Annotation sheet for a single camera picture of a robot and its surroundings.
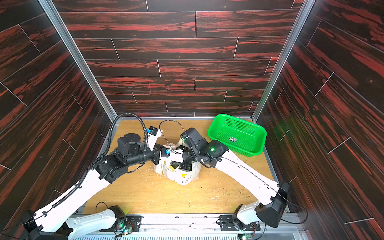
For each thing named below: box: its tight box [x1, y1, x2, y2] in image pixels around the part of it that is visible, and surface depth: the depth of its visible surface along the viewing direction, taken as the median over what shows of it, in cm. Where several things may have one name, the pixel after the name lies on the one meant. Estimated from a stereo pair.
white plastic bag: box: [153, 161, 202, 185], surface depth 72 cm
